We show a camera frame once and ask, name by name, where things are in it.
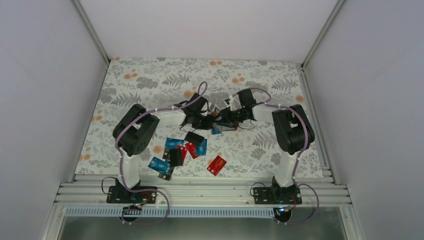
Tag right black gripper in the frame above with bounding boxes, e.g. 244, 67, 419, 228
212, 107, 248, 128

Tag blue card bottom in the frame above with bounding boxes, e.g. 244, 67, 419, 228
211, 128, 222, 135

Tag blue card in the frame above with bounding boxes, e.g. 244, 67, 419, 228
194, 138, 207, 156
211, 128, 222, 135
164, 137, 185, 150
148, 157, 170, 174

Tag brown leather card holder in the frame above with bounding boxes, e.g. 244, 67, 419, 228
211, 107, 238, 132

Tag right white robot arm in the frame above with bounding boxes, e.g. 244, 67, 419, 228
214, 87, 315, 204

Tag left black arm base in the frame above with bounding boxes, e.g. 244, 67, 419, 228
106, 184, 158, 204

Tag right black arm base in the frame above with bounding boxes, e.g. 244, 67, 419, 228
252, 185, 303, 205

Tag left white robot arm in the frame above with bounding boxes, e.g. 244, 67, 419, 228
112, 93, 209, 203

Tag black card top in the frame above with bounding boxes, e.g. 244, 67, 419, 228
184, 131, 205, 146

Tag red card centre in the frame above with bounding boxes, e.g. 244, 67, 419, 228
185, 142, 199, 159

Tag blue card upper left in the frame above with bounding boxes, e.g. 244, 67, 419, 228
164, 137, 185, 150

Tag red card under black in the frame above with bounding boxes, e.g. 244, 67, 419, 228
177, 145, 188, 166

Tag blue card centre right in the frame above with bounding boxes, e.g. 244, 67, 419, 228
194, 138, 207, 156

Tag black card centre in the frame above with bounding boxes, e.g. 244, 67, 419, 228
169, 148, 183, 167

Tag red VIP card right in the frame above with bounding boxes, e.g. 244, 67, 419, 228
206, 155, 227, 176

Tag black VIP card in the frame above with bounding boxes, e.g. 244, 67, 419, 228
162, 148, 171, 163

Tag blue card lower left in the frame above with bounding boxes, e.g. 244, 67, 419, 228
148, 157, 170, 174

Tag black card bottom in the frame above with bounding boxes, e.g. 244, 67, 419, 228
158, 167, 175, 181

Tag floral patterned table mat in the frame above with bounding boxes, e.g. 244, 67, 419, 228
75, 57, 305, 178

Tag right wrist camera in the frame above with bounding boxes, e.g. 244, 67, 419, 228
225, 95, 237, 111

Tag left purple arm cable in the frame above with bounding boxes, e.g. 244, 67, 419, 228
114, 81, 209, 227

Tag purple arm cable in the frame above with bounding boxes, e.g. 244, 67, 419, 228
114, 81, 209, 227
231, 87, 320, 226

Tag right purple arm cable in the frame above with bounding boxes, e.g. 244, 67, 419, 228
231, 87, 320, 226

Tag aluminium rail frame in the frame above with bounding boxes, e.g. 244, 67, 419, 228
54, 175, 352, 207

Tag slotted grey cable duct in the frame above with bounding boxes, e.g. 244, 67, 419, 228
64, 206, 274, 219

